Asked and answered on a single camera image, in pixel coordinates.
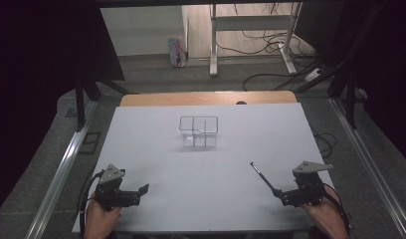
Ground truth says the white metal desk frame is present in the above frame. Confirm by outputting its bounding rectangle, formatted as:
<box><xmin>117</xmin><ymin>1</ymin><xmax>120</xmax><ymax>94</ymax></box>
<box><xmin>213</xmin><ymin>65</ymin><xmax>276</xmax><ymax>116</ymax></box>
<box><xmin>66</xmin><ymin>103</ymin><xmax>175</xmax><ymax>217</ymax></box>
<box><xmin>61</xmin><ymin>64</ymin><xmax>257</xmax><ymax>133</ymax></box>
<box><xmin>208</xmin><ymin>2</ymin><xmax>304</xmax><ymax>78</ymax></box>

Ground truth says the right hand-held gripper cable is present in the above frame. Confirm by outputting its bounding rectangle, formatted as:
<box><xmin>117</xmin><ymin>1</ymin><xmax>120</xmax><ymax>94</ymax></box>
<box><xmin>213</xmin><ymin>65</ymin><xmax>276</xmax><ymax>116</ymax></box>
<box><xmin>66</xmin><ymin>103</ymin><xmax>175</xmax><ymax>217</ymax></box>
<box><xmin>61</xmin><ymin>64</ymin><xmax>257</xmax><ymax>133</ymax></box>
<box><xmin>322</xmin><ymin>182</ymin><xmax>352</xmax><ymax>235</ymax></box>

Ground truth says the white power strip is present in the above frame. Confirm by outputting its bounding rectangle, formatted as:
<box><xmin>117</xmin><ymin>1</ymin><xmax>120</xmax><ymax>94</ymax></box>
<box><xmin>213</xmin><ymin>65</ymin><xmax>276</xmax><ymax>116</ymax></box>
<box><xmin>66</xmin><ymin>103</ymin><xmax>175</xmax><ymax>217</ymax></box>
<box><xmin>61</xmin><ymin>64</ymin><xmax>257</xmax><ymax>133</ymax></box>
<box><xmin>304</xmin><ymin>67</ymin><xmax>323</xmax><ymax>83</ymax></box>

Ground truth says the colourful printed carton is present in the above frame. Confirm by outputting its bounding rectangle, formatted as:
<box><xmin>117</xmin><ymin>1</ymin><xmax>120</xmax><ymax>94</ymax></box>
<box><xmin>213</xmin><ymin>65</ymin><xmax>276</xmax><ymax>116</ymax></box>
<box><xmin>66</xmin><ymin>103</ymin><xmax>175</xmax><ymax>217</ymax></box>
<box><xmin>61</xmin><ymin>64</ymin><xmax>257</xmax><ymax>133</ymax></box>
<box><xmin>167</xmin><ymin>37</ymin><xmax>188</xmax><ymax>69</ymax></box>

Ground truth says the black pen with silver tip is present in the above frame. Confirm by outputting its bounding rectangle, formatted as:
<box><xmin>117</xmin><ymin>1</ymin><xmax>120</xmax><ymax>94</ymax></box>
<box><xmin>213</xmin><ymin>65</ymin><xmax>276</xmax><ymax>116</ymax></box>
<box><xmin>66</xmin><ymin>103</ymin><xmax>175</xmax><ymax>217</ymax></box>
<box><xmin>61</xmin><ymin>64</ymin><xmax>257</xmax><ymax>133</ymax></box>
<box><xmin>250</xmin><ymin>161</ymin><xmax>282</xmax><ymax>197</ymax></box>

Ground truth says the thin black cable loop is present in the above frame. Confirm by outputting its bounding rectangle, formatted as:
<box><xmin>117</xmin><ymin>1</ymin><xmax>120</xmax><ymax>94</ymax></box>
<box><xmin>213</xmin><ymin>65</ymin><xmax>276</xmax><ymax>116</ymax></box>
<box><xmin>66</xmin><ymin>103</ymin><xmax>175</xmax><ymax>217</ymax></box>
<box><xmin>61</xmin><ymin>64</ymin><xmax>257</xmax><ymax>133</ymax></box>
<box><xmin>310</xmin><ymin>126</ymin><xmax>338</xmax><ymax>159</ymax></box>

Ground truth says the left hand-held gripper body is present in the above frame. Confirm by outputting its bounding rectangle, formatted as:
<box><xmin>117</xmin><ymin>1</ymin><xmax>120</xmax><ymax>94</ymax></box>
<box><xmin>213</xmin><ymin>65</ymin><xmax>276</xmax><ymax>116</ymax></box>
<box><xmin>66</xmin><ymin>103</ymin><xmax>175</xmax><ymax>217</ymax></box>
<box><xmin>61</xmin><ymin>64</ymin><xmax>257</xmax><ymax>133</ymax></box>
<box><xmin>93</xmin><ymin>163</ymin><xmax>131</xmax><ymax>212</ymax></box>

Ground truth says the hand-held gripper cable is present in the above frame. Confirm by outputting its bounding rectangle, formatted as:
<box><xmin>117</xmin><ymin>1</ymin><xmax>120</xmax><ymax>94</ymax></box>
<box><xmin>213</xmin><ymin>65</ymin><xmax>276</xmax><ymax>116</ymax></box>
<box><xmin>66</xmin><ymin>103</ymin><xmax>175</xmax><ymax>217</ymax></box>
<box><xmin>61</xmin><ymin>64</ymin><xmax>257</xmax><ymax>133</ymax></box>
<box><xmin>77</xmin><ymin>169</ymin><xmax>105</xmax><ymax>238</ymax></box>
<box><xmin>322</xmin><ymin>182</ymin><xmax>352</xmax><ymax>235</ymax></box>

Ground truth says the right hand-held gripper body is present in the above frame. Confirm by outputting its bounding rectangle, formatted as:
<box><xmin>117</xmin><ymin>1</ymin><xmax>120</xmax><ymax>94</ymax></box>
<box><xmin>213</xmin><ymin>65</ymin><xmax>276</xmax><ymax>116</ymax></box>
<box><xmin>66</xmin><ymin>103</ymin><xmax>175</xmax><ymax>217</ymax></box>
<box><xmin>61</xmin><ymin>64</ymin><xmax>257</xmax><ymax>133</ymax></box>
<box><xmin>290</xmin><ymin>160</ymin><xmax>334</xmax><ymax>207</ymax></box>

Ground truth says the black curtain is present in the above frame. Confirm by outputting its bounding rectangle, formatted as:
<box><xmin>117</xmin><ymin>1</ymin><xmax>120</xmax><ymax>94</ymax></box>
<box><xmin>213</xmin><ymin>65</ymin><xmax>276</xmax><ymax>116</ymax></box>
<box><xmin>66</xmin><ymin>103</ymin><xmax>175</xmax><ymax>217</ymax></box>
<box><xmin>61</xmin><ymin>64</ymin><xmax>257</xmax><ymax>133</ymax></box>
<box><xmin>0</xmin><ymin>0</ymin><xmax>126</xmax><ymax>218</ymax></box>
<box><xmin>294</xmin><ymin>0</ymin><xmax>406</xmax><ymax>168</ymax></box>

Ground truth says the black metal stand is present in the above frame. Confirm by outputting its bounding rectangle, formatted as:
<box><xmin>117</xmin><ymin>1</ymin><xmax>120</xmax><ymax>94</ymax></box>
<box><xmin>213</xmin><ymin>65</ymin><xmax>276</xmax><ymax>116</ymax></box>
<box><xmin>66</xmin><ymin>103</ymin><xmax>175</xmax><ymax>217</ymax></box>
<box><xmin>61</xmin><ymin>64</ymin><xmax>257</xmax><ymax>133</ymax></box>
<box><xmin>74</xmin><ymin>79</ymin><xmax>134</xmax><ymax>131</ymax></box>
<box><xmin>292</xmin><ymin>2</ymin><xmax>389</xmax><ymax>131</ymax></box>

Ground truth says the wooden table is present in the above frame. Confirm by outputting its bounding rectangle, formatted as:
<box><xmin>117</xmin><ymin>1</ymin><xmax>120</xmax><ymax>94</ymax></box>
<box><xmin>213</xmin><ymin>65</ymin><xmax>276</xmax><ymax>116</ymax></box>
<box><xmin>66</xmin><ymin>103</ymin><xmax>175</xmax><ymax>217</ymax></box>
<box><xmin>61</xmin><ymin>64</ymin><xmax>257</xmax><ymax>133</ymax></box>
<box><xmin>119</xmin><ymin>90</ymin><xmax>299</xmax><ymax>108</ymax></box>

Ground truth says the left hand-held gripper cable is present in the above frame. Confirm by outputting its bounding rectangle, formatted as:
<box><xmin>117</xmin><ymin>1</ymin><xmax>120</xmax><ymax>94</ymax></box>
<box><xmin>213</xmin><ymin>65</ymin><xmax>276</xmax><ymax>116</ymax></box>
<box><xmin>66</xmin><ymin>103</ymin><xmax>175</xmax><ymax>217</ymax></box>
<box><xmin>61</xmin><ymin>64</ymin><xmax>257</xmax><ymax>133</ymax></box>
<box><xmin>77</xmin><ymin>169</ymin><xmax>105</xmax><ymax>238</ymax></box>

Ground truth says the clear plastic organizer box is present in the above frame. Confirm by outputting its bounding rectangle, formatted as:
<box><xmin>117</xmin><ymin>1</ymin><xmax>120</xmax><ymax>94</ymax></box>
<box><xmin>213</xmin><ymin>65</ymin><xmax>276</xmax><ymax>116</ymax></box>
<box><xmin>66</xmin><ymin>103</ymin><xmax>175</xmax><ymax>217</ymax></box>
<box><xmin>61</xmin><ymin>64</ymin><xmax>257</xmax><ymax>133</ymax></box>
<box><xmin>178</xmin><ymin>115</ymin><xmax>220</xmax><ymax>148</ymax></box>

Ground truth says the person's left hand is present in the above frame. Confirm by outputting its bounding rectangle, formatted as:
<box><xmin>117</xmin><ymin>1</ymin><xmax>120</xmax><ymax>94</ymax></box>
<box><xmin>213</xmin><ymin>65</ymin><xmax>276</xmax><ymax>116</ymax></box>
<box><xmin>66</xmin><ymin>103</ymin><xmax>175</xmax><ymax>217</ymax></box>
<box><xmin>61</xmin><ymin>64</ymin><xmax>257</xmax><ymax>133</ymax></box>
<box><xmin>84</xmin><ymin>199</ymin><xmax>122</xmax><ymax>239</ymax></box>

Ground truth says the black floor cable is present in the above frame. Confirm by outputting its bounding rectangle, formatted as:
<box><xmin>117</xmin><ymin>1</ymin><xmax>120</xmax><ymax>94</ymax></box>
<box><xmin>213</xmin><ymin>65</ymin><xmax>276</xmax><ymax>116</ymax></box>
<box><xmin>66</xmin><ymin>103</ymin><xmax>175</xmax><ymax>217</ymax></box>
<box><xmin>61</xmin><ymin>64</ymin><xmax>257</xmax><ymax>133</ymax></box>
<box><xmin>214</xmin><ymin>29</ymin><xmax>294</xmax><ymax>56</ymax></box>
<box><xmin>242</xmin><ymin>72</ymin><xmax>313</xmax><ymax>93</ymax></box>

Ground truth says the aluminium rail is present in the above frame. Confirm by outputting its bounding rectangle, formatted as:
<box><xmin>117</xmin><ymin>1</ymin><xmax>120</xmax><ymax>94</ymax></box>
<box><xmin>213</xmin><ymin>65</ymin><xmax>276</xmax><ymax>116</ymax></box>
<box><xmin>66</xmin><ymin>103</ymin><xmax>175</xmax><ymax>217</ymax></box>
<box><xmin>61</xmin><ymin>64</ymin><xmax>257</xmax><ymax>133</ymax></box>
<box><xmin>329</xmin><ymin>97</ymin><xmax>406</xmax><ymax>239</ymax></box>
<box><xmin>24</xmin><ymin>100</ymin><xmax>100</xmax><ymax>239</ymax></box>

